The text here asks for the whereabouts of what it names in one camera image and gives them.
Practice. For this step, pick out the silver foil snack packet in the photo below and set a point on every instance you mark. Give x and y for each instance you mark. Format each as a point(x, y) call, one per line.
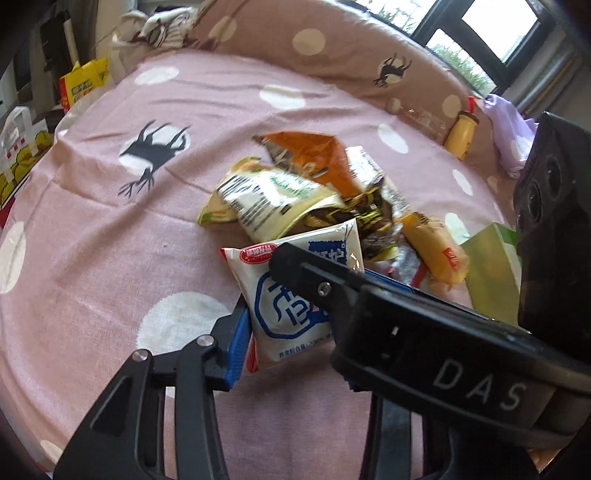
point(406, 266)

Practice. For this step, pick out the yellow cardboard box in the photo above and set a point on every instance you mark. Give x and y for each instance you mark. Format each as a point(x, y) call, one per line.
point(83, 83)

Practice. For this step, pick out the clear long cracker packet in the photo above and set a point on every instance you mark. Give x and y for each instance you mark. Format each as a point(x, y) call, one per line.
point(362, 164)

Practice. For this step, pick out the brown polka-dot pillow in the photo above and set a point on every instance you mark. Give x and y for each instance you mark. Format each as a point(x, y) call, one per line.
point(323, 60)

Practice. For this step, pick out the clear plastic bottle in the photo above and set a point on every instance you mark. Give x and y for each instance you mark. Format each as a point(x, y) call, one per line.
point(422, 121)

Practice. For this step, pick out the small yellow-green snack packet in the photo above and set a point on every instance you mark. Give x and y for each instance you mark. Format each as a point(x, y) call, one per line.
point(214, 214)

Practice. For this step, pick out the orange cake packet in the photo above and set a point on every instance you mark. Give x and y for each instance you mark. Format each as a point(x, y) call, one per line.
point(431, 244)

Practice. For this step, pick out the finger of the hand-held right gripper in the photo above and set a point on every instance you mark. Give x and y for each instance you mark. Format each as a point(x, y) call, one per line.
point(304, 277)

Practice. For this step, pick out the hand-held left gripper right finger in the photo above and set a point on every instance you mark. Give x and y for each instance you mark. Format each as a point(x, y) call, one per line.
point(392, 438)

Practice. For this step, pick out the white striped cloth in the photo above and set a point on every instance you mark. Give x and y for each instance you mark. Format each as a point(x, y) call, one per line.
point(161, 27)

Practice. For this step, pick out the green and white snack packet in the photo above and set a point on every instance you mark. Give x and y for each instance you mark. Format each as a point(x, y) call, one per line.
point(272, 198)

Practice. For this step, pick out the green cardboard box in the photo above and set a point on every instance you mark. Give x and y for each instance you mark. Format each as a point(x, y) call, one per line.
point(491, 267)

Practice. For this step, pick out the white and blue snack packet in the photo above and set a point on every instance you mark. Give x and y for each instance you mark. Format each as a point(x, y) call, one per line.
point(295, 334)

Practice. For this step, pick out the orange snack packet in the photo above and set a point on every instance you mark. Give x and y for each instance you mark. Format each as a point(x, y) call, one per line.
point(318, 152)

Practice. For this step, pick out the white printed paper bag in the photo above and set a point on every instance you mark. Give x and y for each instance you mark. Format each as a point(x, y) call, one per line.
point(23, 157)

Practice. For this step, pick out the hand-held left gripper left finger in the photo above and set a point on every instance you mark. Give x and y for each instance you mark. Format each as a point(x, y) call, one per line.
point(239, 344)

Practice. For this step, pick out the black-framed window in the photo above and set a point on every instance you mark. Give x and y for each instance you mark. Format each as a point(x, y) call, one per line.
point(501, 25)

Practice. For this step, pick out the yellow bottle with red cap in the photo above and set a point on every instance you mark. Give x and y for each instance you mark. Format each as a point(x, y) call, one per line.
point(459, 136)

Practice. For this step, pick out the purple plastic bag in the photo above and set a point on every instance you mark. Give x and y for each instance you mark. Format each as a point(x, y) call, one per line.
point(508, 134)

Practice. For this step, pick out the dark brown snack packet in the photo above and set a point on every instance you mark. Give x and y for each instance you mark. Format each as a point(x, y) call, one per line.
point(369, 221)

